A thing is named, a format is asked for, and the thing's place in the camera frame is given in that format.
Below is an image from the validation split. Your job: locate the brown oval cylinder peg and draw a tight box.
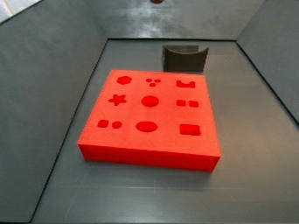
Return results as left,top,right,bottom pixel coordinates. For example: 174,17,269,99
151,0,165,4

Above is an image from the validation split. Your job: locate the black curved cradle fixture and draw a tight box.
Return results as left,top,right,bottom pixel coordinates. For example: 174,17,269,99
163,45,210,73

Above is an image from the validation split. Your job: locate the red foam shape-sorter block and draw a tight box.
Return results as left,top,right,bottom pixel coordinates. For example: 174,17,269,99
79,70,221,172

